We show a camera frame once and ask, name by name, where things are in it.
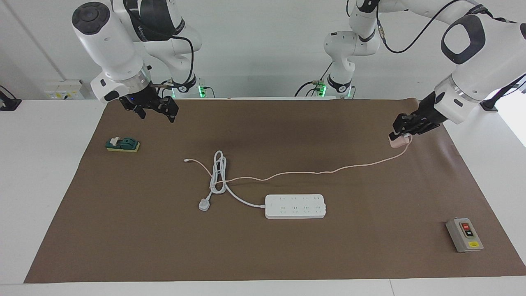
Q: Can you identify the pink charger adapter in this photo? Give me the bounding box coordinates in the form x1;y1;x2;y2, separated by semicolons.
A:
388;134;413;149

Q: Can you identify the pink charging cable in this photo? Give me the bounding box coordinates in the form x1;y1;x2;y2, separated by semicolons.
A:
183;137;413;185

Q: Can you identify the white power strip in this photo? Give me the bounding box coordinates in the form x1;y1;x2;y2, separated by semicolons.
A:
264;194;328;220

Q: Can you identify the brown table mat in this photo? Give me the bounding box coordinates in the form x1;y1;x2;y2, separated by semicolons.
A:
24;99;526;284

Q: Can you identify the black base cable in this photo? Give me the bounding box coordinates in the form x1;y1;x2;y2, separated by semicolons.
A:
155;79;173;99
294;62;334;98

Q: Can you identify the green knife switch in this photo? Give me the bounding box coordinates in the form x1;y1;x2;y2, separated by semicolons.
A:
105;136;141;154

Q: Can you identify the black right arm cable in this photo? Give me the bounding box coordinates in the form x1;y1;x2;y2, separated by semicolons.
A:
152;35;195;89

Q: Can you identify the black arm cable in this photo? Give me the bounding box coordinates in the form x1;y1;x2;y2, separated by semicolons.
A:
374;0;526;99
152;35;195;89

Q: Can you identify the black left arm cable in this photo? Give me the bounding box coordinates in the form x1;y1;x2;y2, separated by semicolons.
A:
374;0;526;99

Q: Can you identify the white wall outlet box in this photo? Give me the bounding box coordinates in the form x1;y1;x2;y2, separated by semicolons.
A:
44;79;85;100

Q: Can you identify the white power strip cord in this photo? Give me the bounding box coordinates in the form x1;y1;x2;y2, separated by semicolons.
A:
198;150;267;212

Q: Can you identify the grey push-button switch box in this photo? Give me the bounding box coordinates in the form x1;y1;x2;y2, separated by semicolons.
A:
445;217;484;253

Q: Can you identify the black clamp mount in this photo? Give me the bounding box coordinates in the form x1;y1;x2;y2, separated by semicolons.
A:
0;85;22;112

